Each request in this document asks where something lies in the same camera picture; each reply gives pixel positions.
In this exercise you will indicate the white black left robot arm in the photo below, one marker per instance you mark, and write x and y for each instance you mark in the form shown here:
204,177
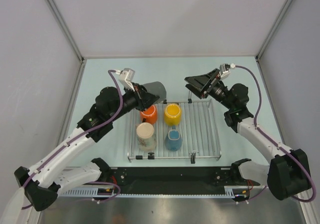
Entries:
46,180

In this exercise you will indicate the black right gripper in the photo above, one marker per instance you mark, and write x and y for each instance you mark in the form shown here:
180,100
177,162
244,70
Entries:
199,82

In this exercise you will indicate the yellow mug black handle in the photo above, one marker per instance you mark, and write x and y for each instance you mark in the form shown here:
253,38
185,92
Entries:
172,114

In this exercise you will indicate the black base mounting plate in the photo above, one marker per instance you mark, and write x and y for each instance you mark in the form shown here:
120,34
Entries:
173,180

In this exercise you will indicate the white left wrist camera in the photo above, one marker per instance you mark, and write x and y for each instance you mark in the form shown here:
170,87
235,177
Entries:
125,78

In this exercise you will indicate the aluminium frame post right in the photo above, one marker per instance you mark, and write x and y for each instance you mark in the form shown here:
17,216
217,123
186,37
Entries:
274,28

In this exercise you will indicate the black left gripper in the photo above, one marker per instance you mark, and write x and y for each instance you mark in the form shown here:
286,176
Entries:
143,99

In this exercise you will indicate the dark green mug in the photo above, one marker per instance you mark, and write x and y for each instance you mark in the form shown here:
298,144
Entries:
157,89

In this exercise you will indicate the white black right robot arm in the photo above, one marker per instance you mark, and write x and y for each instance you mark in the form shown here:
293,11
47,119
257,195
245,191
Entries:
287,172

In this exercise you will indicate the orange mug black handle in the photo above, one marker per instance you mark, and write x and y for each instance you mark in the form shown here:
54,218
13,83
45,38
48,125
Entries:
150,115

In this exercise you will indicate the cream floral mug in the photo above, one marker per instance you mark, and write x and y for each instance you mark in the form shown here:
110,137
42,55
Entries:
146,137

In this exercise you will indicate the black front rack knob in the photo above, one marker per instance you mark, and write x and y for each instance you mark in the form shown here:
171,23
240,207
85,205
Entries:
151,156

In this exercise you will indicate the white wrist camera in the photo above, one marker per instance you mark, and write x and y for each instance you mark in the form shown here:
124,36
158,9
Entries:
225,70
125,78

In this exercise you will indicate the black front rack hook clip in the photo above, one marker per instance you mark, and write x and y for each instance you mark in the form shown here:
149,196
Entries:
193,155

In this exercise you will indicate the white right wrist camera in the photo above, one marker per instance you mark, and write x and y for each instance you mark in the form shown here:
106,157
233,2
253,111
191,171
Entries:
225,70

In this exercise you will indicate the aluminium frame post left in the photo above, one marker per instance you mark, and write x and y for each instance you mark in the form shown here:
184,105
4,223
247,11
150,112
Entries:
64,29

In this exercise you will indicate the metal wire dish rack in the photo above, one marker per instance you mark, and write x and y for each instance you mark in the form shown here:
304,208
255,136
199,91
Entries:
195,137

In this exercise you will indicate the blue mug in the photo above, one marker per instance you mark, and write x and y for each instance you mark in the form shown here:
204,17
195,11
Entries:
173,140

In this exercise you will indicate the aluminium frame post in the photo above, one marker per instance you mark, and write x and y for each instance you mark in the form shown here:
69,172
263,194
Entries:
274,28
64,29

